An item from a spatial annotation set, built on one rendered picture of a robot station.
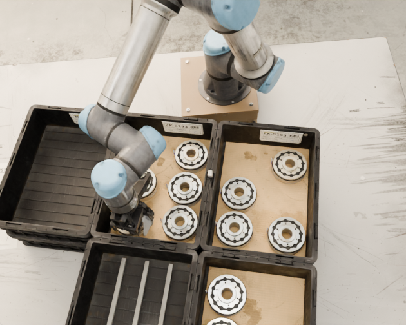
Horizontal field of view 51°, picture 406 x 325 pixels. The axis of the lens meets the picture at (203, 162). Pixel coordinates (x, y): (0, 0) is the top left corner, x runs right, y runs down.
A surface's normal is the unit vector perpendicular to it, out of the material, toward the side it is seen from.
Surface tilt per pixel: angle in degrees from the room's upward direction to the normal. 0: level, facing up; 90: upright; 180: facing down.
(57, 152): 0
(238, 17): 81
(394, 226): 0
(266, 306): 0
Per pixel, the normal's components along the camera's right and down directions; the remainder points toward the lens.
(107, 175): -0.07, -0.45
